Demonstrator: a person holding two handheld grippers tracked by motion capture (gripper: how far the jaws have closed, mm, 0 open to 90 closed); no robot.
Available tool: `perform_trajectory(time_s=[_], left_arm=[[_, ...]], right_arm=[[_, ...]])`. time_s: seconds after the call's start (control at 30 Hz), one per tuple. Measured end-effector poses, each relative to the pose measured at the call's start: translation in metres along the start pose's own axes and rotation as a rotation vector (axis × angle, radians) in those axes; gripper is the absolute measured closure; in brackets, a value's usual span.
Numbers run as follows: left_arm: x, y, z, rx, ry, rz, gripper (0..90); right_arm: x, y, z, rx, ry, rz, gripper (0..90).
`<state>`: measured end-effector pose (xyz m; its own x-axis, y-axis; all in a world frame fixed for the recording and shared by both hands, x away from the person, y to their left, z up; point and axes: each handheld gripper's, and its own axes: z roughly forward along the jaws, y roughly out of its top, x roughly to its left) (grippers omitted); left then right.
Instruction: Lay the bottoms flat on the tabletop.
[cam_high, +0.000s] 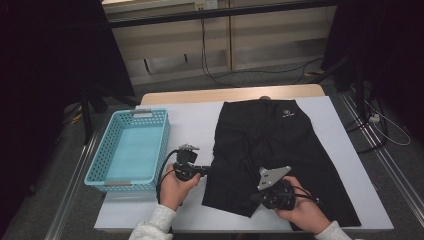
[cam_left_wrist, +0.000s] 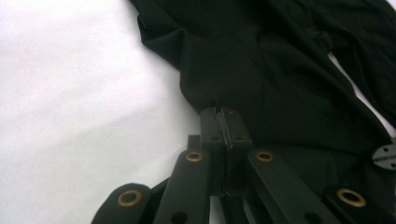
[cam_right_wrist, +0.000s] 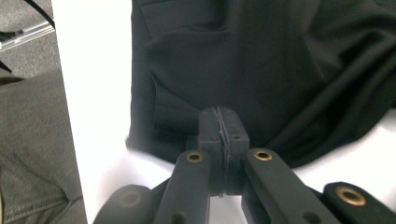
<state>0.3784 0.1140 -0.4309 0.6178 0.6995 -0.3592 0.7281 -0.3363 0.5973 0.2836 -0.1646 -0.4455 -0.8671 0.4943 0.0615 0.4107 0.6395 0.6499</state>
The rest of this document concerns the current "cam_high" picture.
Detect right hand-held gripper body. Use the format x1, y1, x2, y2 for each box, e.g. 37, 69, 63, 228
257, 165, 296, 211

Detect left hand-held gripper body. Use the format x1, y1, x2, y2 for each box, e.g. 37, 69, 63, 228
173, 143, 201, 183

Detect black pants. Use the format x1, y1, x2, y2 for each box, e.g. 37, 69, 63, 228
201, 99, 362, 232

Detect light blue plastic basket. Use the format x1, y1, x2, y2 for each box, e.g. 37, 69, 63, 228
83, 108, 172, 194

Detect person's left hand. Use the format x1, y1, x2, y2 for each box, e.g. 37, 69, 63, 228
161, 163, 201, 212

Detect person's right hand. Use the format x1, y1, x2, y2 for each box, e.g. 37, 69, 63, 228
274, 176, 331, 234

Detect white table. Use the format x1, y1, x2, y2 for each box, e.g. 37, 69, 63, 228
94, 95, 394, 233

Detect light wooden table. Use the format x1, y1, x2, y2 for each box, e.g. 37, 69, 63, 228
139, 83, 326, 106

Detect black stand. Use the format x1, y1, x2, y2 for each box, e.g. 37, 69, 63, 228
313, 53, 366, 118
79, 86, 141, 146

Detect beige low cabinet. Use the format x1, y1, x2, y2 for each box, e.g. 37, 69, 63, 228
101, 0, 338, 86

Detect black metal bar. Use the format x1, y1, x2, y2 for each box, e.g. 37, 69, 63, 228
108, 0, 338, 29

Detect large black curtain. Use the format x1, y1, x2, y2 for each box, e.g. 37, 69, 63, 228
0, 0, 136, 231

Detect right hand-held gripper cable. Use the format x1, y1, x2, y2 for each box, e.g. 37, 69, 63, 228
289, 186, 323, 206

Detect metal floor rail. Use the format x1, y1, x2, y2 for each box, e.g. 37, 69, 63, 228
339, 91, 424, 228
44, 131, 101, 240

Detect long black floor cable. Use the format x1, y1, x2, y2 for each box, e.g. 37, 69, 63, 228
199, 18, 324, 88

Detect bundle of black cables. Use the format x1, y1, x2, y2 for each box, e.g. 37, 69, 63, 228
344, 96, 389, 154

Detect yellow cable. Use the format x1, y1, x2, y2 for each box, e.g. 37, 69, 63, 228
63, 104, 84, 126

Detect white floor cable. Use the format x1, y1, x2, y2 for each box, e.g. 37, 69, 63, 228
364, 99, 412, 147

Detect white wall socket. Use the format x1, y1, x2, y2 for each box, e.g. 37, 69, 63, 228
194, 0, 218, 10

